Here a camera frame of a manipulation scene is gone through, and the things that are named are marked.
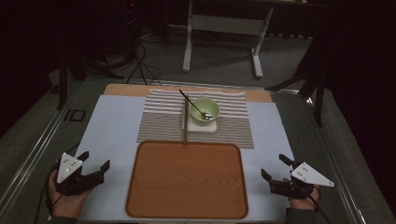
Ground grey striped placemat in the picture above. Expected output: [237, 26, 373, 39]
[135, 89, 256, 150]

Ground black tripod stand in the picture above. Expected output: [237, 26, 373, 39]
[55, 43, 125, 110]
[264, 36, 329, 128]

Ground white metal table frame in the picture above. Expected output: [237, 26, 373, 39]
[181, 0, 276, 79]

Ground metal spoon with dark handle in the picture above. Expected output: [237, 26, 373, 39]
[178, 89, 215, 121]

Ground black floor cables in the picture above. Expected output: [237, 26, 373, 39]
[125, 42, 163, 87]

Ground white square plate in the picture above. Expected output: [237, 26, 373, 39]
[180, 102, 219, 134]

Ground light green bowl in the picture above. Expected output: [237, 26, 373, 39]
[189, 96, 221, 127]

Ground dark device with red light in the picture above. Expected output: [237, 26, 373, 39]
[124, 0, 140, 31]

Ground person's right hand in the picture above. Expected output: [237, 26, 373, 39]
[282, 177, 322, 211]

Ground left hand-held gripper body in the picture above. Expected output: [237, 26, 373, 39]
[55, 151, 106, 197]

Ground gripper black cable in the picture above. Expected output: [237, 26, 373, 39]
[33, 142, 81, 224]
[297, 182, 332, 224]

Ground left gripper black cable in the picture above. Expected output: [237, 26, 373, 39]
[33, 142, 81, 224]

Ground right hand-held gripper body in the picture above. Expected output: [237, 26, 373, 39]
[269, 161, 336, 201]

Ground light blue table sheet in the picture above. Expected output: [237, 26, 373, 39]
[48, 93, 295, 223]

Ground person's left hand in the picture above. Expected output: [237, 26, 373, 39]
[48, 169, 93, 219]

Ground brown wooden tray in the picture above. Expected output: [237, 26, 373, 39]
[125, 139, 249, 220]

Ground aluminium rail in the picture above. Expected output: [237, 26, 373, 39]
[305, 96, 366, 224]
[0, 79, 84, 217]

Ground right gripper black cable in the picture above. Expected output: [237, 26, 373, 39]
[297, 182, 332, 224]

